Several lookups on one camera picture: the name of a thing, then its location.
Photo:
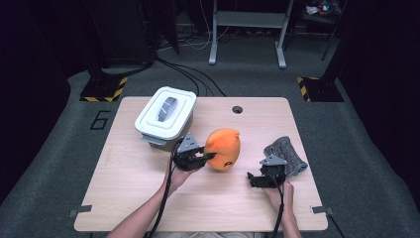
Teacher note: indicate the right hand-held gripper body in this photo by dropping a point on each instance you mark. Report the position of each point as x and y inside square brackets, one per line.
[273, 173]

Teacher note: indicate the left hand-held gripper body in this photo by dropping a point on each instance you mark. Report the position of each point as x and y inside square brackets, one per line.
[185, 158]

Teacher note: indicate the orange plush toy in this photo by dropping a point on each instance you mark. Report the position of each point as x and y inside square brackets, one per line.
[223, 148]

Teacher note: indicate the grey towel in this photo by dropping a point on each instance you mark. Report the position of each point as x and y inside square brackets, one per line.
[290, 155]

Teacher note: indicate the white lidded storage box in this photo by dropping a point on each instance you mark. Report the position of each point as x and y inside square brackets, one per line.
[165, 114]

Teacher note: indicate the person's left hand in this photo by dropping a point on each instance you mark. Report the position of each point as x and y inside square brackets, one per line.
[178, 180]

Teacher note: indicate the person's right hand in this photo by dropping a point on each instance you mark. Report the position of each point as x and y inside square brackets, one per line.
[280, 198]

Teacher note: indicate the round table grommet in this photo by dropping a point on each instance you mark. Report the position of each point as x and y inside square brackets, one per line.
[237, 109]

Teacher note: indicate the grey table clamp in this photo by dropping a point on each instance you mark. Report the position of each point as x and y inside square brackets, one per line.
[322, 210]
[81, 211]

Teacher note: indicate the black yellow striped stand base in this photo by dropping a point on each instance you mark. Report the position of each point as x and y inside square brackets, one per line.
[105, 91]
[318, 90]

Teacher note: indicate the black cabinet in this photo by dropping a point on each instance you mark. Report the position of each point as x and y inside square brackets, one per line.
[122, 29]

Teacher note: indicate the colourful clutter on shelf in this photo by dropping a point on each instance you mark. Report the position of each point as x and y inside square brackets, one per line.
[322, 8]

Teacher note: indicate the white metal desk frame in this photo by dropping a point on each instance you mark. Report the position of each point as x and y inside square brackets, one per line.
[251, 19]

